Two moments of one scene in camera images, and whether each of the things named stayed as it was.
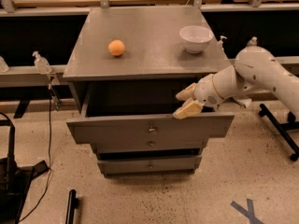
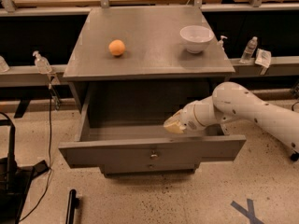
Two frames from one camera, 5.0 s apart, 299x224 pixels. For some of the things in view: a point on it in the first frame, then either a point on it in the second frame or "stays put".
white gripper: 206,91 → 188,119
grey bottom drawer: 149,164 stays put
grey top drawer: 141,113 → 150,147
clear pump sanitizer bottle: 41,63 stays put
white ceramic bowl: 195,38 stays put
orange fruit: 116,47 stays put
